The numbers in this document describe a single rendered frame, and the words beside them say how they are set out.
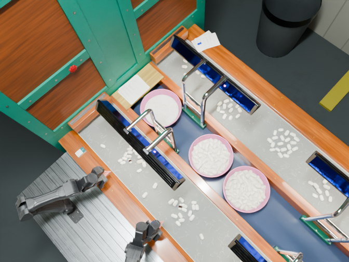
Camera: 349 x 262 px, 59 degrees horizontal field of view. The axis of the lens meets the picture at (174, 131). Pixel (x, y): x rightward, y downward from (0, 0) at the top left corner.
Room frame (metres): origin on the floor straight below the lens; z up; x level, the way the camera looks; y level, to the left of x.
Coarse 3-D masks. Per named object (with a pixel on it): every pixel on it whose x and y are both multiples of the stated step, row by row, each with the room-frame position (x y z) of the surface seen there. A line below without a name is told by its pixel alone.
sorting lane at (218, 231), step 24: (96, 120) 0.82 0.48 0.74; (96, 144) 0.65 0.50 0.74; (120, 144) 0.62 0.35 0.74; (120, 168) 0.47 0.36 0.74; (144, 168) 0.44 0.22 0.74; (144, 192) 0.30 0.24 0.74; (168, 192) 0.27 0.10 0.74; (192, 192) 0.25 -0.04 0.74; (168, 216) 0.14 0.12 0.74; (216, 216) 0.09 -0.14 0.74; (192, 240) -0.01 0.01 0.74; (216, 240) -0.03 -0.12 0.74
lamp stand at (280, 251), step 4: (276, 248) -0.13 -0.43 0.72; (280, 252) -0.15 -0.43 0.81; (284, 252) -0.14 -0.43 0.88; (288, 252) -0.14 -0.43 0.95; (292, 252) -0.14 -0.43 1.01; (296, 252) -0.14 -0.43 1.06; (300, 252) -0.14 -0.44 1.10; (284, 256) -0.18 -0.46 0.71; (288, 256) -0.17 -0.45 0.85; (292, 256) -0.16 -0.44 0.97; (296, 256) -0.15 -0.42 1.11; (300, 256) -0.15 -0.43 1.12; (288, 260) -0.20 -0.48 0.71; (292, 260) -0.19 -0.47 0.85; (296, 260) -0.16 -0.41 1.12; (300, 260) -0.17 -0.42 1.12
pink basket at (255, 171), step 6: (234, 168) 0.34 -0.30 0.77; (240, 168) 0.33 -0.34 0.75; (246, 168) 0.33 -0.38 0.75; (252, 168) 0.32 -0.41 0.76; (228, 174) 0.31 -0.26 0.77; (258, 174) 0.28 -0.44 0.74; (264, 180) 0.24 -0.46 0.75; (264, 204) 0.11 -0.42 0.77; (240, 210) 0.10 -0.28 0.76; (252, 210) 0.09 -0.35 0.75; (258, 210) 0.08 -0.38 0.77
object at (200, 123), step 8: (200, 64) 0.85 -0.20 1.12; (192, 72) 0.82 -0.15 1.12; (184, 80) 0.79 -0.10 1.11; (224, 80) 0.74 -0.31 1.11; (184, 88) 0.78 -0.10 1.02; (216, 88) 0.70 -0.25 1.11; (184, 96) 0.78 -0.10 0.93; (208, 96) 0.67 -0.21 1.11; (184, 104) 0.78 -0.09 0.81; (200, 104) 0.69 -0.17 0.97; (184, 112) 0.78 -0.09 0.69; (192, 112) 0.76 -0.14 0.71; (200, 112) 0.67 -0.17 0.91; (192, 120) 0.72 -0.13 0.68; (200, 120) 0.66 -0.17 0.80
